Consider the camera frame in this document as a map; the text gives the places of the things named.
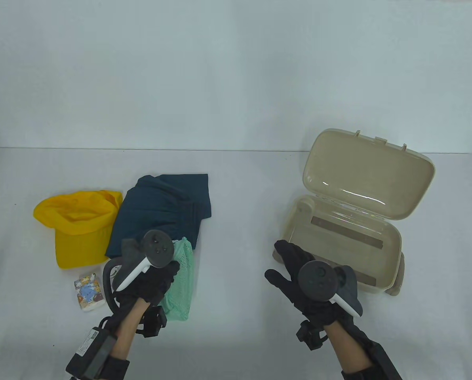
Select person's left hand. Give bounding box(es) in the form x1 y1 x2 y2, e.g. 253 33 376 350
111 260 180 322

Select person's right hand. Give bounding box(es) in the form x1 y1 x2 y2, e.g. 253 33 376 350
265 240 351 327

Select green mesh bag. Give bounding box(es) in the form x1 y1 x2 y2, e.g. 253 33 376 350
159 237 194 322

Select printed tissue packet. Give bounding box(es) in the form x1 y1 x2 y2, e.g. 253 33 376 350
74 272 106 312

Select beige hard-shell suitcase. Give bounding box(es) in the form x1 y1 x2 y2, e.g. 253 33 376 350
273 128 436 297

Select grey right hand controller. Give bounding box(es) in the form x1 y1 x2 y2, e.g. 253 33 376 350
298 261 364 317

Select grey hand controller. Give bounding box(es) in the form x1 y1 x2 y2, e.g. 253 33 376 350
298 261 364 317
103 230 176 313

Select grey left hand controller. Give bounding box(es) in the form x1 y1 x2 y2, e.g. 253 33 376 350
103 230 176 313

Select dark teal folded shorts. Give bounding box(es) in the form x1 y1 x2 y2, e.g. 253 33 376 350
105 174 212 262

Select yellow cap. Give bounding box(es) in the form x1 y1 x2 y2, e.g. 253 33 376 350
33 190 124 270

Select black left wrist sensor box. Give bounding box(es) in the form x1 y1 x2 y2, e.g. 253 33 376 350
66 327 118 378

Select black wrist sensor box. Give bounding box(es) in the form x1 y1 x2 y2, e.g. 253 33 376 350
363 340 403 380
66 327 118 378

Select black right wrist sensor box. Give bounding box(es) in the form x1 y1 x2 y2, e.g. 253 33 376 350
363 340 403 380

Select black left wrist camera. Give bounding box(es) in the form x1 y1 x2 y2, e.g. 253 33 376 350
139 307 168 338

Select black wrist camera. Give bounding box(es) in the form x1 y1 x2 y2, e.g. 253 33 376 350
139 307 168 338
297 320 327 351

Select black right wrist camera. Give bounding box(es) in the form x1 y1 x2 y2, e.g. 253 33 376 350
297 320 327 351

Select black left wrist strap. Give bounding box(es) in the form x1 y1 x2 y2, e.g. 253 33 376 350
101 354 130 380

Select black wrist strap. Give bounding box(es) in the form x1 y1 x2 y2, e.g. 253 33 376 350
341 366 383 380
101 354 130 380

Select black right wrist strap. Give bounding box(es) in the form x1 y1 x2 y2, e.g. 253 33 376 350
341 366 383 380

